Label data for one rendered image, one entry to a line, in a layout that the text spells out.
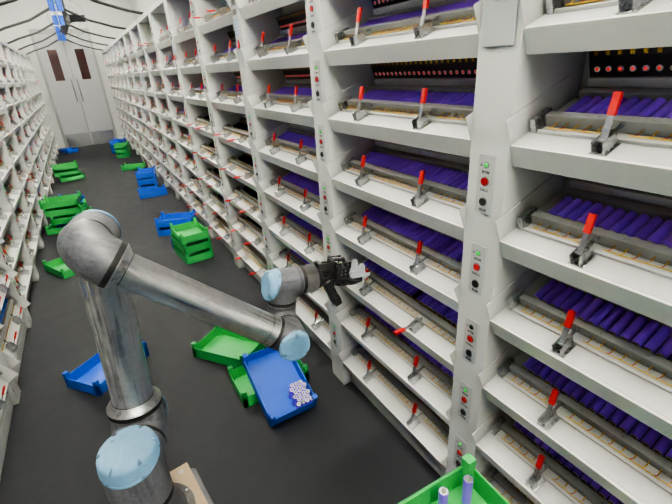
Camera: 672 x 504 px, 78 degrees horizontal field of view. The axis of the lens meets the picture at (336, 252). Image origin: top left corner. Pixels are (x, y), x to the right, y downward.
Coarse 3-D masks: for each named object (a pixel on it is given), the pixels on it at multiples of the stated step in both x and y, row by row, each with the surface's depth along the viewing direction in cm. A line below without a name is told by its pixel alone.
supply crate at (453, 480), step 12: (468, 456) 80; (456, 468) 81; (468, 468) 80; (444, 480) 80; (456, 480) 82; (480, 480) 80; (420, 492) 77; (432, 492) 79; (456, 492) 82; (480, 492) 81; (492, 492) 77
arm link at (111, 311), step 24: (96, 216) 102; (96, 288) 104; (120, 288) 108; (96, 312) 107; (120, 312) 109; (96, 336) 110; (120, 336) 110; (120, 360) 112; (144, 360) 119; (120, 384) 114; (144, 384) 119; (120, 408) 117; (144, 408) 118
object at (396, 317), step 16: (352, 256) 158; (352, 288) 151; (368, 304) 143; (384, 304) 138; (400, 304) 135; (400, 320) 130; (416, 336) 123; (432, 336) 120; (448, 336) 118; (432, 352) 118; (448, 352) 114; (448, 368) 115
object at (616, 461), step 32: (512, 352) 104; (512, 384) 100; (544, 384) 95; (576, 384) 93; (512, 416) 98; (544, 416) 90; (576, 416) 89; (608, 416) 86; (576, 448) 85; (608, 448) 82; (640, 448) 79; (608, 480) 79; (640, 480) 77
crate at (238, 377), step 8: (232, 368) 182; (240, 368) 186; (304, 368) 180; (232, 376) 184; (240, 376) 188; (232, 384) 183; (240, 384) 183; (248, 384) 183; (240, 392) 172; (248, 392) 178; (240, 400) 175; (248, 400) 170; (256, 400) 172
